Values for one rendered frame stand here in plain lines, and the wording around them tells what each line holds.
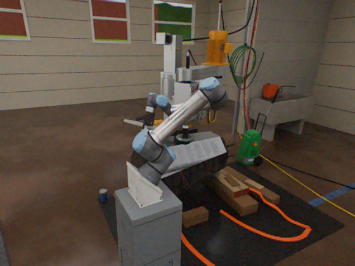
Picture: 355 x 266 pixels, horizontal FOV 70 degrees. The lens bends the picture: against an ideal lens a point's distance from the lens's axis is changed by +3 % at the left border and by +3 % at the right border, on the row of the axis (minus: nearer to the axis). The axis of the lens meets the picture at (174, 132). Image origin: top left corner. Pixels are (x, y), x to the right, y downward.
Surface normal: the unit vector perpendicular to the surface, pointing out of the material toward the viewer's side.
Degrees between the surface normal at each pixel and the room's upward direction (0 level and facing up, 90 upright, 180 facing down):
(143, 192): 90
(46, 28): 90
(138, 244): 90
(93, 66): 90
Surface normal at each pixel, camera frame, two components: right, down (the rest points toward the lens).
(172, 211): 0.49, 0.31
